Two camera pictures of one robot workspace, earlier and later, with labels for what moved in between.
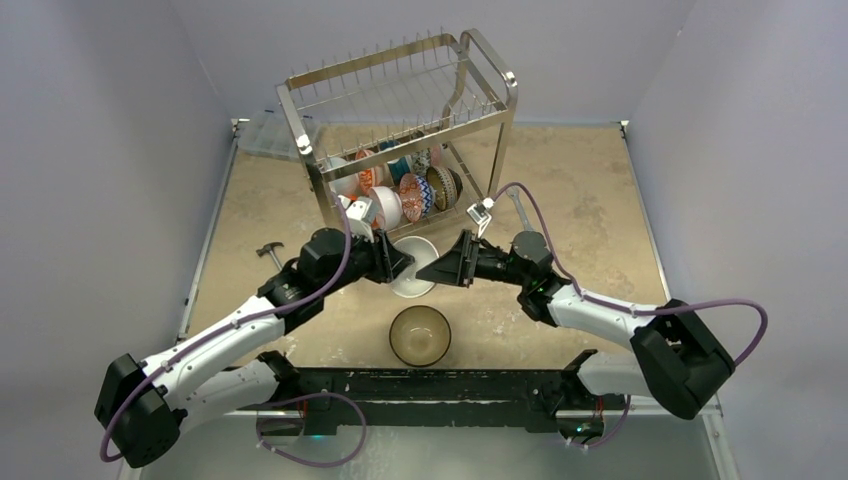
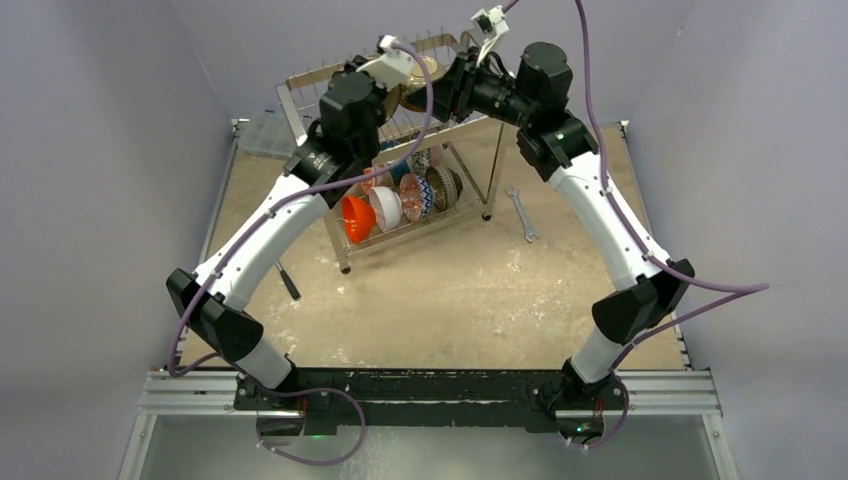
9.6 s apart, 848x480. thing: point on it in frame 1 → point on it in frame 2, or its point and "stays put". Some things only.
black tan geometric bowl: (445, 186) stays put
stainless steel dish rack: (408, 134) stays put
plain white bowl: (388, 205) stays put
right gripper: (471, 259) → (444, 92)
